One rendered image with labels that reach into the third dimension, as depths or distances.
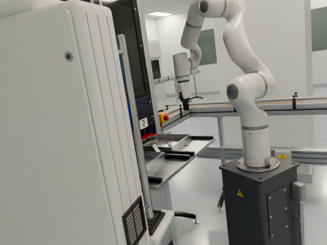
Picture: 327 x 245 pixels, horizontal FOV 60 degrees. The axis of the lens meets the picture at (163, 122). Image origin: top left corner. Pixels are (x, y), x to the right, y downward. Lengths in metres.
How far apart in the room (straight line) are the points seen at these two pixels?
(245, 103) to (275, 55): 1.79
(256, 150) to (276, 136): 1.81
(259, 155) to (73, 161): 0.83
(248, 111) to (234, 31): 0.35
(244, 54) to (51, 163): 0.88
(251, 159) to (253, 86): 0.33
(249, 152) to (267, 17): 1.88
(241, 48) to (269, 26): 1.71
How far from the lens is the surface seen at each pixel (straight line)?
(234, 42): 1.29
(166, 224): 1.10
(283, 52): 2.95
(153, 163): 1.42
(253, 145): 1.30
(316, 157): 2.50
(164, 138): 1.89
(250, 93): 1.20
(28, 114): 0.80
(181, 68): 1.63
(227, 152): 2.63
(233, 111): 2.48
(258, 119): 1.27
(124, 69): 0.86
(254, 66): 1.31
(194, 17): 1.49
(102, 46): 0.75
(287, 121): 3.05
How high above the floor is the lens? 1.39
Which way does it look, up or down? 12 degrees down
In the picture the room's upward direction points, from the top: 8 degrees counter-clockwise
